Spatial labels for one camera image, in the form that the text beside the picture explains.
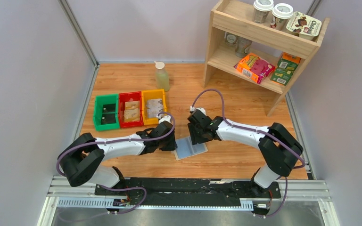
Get beige card holder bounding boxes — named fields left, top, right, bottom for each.
left=172, top=136, right=208, bottom=161

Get white credit card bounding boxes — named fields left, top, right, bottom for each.
left=146, top=98, right=164, bottom=109

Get gold credit card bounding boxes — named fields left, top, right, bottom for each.
left=124, top=100, right=140, bottom=113

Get black credit card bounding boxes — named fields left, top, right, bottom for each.
left=101, top=112, right=117, bottom=124
left=102, top=104, right=117, bottom=113

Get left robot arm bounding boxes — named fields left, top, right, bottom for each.
left=56, top=120, right=177, bottom=195

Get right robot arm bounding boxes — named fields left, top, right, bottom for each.
left=187, top=109, right=304, bottom=197

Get silver cards in yellow bin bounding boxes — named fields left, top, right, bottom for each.
left=147, top=108, right=164, bottom=118

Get gold cards in red bin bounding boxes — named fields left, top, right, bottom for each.
left=123, top=112, right=140, bottom=122

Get black cards in green bin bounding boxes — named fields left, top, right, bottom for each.
left=101, top=115, right=116, bottom=125

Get yellow plastic bin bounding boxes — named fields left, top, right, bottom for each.
left=141, top=89, right=167, bottom=126

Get red plastic bin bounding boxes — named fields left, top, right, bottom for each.
left=118, top=91, right=143, bottom=128

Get green soap bottle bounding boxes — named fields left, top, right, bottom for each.
left=154, top=61, right=170, bottom=92

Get orange pink snack box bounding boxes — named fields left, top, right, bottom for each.
left=234, top=53, right=275, bottom=84

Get green plastic bin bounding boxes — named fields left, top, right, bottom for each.
left=93, top=94, right=120, bottom=131

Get wooden shelf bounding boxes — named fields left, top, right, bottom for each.
left=203, top=0, right=330, bottom=116

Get right glass jar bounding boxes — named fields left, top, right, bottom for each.
left=235, top=37, right=252, bottom=58

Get glass jar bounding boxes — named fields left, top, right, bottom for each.
left=235, top=37, right=252, bottom=58
left=224, top=32, right=238, bottom=46

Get left glass jar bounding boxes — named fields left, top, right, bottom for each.
left=224, top=32, right=238, bottom=46

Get green orange juice box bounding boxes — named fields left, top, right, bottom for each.
left=270, top=52, right=301, bottom=86

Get left paper coffee cup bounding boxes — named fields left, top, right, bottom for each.
left=253, top=0, right=274, bottom=24

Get paper coffee cup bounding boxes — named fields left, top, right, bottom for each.
left=253, top=0, right=274, bottom=24
left=270, top=3, right=294, bottom=31

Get right paper coffee cup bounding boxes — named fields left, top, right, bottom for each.
left=270, top=3, right=294, bottom=31

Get Chobani yogurt cup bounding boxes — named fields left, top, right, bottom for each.
left=286, top=11, right=322, bottom=40

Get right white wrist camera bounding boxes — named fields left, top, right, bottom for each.
left=189, top=106, right=206, bottom=115

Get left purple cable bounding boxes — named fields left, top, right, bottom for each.
left=56, top=112, right=176, bottom=215

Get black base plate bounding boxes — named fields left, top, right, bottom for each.
left=94, top=178, right=281, bottom=207

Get aluminium frame rail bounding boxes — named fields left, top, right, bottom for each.
left=38, top=176, right=339, bottom=226

